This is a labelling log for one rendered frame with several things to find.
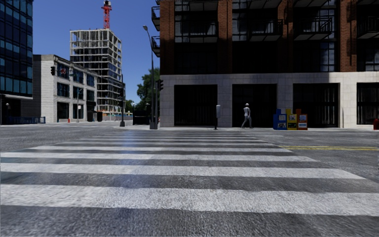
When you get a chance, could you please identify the glass tower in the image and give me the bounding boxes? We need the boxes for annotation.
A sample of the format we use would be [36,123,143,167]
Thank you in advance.
[0,0,34,125]

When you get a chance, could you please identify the red tower crane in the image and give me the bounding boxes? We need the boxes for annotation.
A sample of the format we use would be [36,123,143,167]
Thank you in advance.
[101,0,113,30]

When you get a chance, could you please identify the yellow newspaper box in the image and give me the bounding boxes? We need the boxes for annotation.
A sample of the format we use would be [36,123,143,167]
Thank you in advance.
[285,109,298,131]

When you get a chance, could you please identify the red brick building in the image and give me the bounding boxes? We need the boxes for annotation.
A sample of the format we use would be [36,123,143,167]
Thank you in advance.
[151,0,379,129]

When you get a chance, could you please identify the blue newspaper box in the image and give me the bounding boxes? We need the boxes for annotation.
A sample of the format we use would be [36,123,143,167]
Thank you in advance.
[273,109,288,131]

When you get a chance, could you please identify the grey street lamp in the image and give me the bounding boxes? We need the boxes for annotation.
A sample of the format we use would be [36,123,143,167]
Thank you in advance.
[143,25,156,130]

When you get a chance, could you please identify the person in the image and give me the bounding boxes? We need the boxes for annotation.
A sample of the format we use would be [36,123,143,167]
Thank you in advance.
[241,103,254,129]

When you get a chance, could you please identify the orange newspaper box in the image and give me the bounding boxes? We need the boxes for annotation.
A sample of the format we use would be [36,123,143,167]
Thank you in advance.
[296,109,308,131]

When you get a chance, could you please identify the trees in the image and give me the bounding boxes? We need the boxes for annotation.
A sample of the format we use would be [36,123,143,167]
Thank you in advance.
[124,67,161,115]

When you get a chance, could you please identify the dark box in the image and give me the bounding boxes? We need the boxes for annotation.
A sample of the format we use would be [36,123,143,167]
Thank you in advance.
[132,110,151,125]

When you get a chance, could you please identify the blue fence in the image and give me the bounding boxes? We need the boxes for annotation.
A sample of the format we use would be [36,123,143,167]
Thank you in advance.
[6,116,46,125]

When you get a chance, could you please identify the pale concrete building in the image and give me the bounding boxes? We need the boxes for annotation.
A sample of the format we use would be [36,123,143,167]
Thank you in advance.
[21,54,99,124]

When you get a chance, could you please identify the unfinished concrete frame building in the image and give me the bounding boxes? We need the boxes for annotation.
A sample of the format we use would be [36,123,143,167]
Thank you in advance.
[70,28,126,114]

